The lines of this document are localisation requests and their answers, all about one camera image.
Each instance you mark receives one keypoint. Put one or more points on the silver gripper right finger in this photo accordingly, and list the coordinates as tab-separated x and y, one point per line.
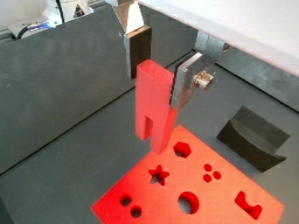
191	72

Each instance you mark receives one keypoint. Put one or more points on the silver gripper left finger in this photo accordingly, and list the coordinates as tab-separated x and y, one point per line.
137	34

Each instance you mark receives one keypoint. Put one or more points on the red double-square peg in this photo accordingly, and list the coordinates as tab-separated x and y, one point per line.
154	114

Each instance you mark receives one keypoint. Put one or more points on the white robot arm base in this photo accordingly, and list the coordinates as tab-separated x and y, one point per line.
59	11

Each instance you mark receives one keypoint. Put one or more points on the black curved holder block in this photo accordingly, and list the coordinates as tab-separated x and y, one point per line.
254	138

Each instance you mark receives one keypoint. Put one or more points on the red shape-sorting block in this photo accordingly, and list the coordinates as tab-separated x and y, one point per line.
187	185

